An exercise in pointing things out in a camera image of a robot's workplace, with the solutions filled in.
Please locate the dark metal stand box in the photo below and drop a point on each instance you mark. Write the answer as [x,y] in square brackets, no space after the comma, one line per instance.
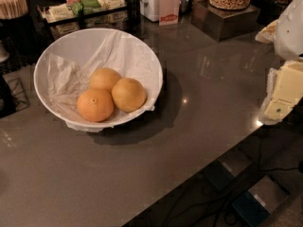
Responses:
[220,24]

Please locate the black tea bag tray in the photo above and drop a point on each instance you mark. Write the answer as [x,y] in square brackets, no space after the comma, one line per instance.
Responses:
[68,16]

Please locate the white bowl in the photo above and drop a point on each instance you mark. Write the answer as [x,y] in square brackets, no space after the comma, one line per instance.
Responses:
[79,44]

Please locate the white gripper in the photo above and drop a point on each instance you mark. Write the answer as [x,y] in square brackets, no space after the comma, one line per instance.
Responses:
[290,32]

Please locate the orange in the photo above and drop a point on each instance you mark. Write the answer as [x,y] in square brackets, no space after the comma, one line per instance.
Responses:
[95,105]
[104,78]
[128,95]

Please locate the white paper liner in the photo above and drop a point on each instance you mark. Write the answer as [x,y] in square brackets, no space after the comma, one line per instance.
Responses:
[120,55]

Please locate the wooden stir sticks cup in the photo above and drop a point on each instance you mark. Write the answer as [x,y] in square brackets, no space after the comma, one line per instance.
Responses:
[11,9]

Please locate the pink sign card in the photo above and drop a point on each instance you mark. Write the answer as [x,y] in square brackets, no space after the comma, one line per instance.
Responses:
[168,12]

